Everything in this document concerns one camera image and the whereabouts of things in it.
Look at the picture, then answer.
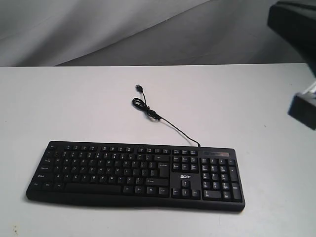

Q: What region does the black acer keyboard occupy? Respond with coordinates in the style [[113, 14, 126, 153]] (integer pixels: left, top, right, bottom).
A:
[[26, 141, 245, 212]]

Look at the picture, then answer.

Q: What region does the grey backdrop cloth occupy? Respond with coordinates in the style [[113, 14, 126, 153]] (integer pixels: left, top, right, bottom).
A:
[[0, 0, 303, 67]]

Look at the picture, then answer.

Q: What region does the black keyboard usb cable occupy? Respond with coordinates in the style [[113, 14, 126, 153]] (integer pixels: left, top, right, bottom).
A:
[[132, 84, 201, 148]]

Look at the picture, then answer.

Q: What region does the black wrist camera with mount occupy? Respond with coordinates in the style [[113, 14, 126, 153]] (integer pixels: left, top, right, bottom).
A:
[[288, 82, 316, 130]]

